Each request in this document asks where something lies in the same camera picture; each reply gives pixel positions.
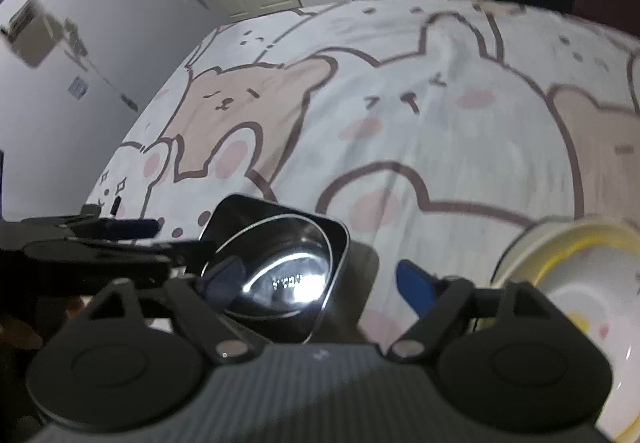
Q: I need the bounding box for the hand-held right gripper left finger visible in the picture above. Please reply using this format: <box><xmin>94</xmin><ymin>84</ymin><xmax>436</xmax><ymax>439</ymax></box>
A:
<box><xmin>75</xmin><ymin>257</ymin><xmax>251</xmax><ymax>364</ymax></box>

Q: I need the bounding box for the cream bowl with handles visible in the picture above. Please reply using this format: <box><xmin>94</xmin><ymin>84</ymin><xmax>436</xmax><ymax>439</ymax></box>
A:
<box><xmin>490</xmin><ymin>218</ymin><xmax>640</xmax><ymax>443</ymax></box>

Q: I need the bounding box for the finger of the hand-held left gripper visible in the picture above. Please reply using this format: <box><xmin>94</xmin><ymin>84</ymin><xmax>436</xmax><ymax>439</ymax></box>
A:
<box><xmin>75</xmin><ymin>239</ymin><xmax>203</xmax><ymax>280</ymax></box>
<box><xmin>75</xmin><ymin>217</ymin><xmax>162</xmax><ymax>241</ymax></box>

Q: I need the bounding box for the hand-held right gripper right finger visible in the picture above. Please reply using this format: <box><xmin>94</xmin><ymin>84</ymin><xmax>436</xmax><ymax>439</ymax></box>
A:
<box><xmin>389</xmin><ymin>259</ymin><xmax>561</xmax><ymax>364</ymax></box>

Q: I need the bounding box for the bear print tablecloth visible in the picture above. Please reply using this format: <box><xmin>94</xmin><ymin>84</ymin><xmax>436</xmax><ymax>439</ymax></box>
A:
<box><xmin>87</xmin><ymin>0</ymin><xmax>640</xmax><ymax>349</ymax></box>

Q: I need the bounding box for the round steel bowl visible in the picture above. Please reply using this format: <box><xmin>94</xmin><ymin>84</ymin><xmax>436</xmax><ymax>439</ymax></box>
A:
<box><xmin>200</xmin><ymin>216</ymin><xmax>333</xmax><ymax>319</ymax></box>

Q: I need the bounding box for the white plate with dark rim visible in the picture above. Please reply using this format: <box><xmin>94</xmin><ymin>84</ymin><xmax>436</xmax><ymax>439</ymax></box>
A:
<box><xmin>491</xmin><ymin>220</ymin><xmax>538</xmax><ymax>281</ymax></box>

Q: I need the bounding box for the large rectangular steel tray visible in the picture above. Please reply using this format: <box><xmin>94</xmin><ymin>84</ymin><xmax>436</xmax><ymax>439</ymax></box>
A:
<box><xmin>197</xmin><ymin>193</ymin><xmax>351</xmax><ymax>346</ymax></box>

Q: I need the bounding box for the white floral bowl yellow rim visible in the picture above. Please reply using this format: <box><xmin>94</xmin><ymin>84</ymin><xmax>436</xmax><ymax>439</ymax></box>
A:
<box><xmin>535</xmin><ymin>228</ymin><xmax>640</xmax><ymax>443</ymax></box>

